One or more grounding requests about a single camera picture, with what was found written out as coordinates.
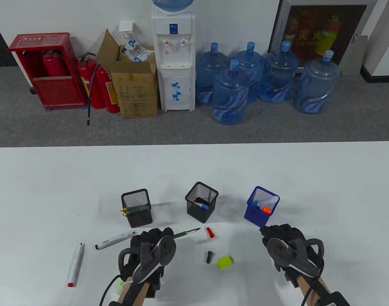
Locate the person's right hand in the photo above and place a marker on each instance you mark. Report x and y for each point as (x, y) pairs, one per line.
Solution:
(287, 231)

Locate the person's left hand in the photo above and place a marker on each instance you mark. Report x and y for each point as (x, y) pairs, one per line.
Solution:
(146, 237)

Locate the dark green gold-trim pen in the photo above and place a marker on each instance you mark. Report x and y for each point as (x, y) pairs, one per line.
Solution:
(137, 207)
(134, 212)
(185, 234)

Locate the orange pen cap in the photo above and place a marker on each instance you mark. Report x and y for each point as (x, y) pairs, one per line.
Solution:
(266, 210)

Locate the pale blue highlighter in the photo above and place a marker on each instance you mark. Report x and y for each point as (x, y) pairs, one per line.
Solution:
(267, 201)

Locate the white marker blue end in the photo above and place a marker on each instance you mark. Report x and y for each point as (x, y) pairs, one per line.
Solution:
(197, 204)

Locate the red pen cap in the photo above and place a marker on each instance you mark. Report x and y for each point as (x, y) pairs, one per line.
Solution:
(210, 233)

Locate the black pen cap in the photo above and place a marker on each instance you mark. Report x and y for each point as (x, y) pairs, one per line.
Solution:
(209, 257)

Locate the yellow-green pen cap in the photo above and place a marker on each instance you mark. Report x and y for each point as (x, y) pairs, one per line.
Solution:
(225, 263)

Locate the person's left forearm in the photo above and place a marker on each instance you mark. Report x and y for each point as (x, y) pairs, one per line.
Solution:
(130, 295)

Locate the person's right forearm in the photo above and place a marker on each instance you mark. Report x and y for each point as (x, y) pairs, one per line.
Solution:
(312, 287)

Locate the black mesh pen holder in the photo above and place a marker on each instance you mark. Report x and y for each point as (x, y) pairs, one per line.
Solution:
(140, 221)
(197, 216)

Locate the blue mesh pen holder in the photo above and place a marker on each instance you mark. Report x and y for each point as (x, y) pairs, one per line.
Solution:
(256, 220)

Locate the grey tracking controller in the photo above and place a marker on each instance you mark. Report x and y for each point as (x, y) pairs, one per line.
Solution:
(165, 250)
(279, 251)

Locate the white marker black end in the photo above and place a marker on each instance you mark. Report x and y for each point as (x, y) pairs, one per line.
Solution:
(113, 241)

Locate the yellow-green highlighter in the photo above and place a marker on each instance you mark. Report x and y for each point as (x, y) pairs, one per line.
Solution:
(119, 287)

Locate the white marker red end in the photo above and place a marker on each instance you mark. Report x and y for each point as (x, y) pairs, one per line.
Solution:
(76, 264)

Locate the brown cardboard box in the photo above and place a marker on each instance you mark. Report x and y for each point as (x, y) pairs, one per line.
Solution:
(137, 92)

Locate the blue water jug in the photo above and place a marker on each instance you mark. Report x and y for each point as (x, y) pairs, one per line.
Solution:
(209, 68)
(250, 60)
(315, 86)
(279, 76)
(229, 95)

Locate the red extinguisher yellow label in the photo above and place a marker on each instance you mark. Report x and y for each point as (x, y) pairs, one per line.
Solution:
(111, 92)

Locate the white water dispenser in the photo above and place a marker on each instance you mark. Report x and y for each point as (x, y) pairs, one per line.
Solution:
(177, 86)

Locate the red fire extinguisher cabinet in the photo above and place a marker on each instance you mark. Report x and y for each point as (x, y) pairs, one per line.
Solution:
(54, 92)

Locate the red fire extinguisher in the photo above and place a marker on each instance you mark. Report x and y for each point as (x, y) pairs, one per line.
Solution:
(83, 71)
(55, 65)

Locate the grey metal panel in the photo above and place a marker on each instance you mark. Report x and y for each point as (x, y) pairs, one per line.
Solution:
(354, 60)

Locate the white blue packets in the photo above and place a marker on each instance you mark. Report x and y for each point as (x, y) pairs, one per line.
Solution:
(137, 52)

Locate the blue dispenser water bottle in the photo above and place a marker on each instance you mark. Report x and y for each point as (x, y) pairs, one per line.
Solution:
(172, 4)

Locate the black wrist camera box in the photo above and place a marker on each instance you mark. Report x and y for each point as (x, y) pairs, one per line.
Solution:
(116, 303)
(333, 299)

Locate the white wall box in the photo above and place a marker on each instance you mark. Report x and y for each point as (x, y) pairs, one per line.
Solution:
(127, 26)

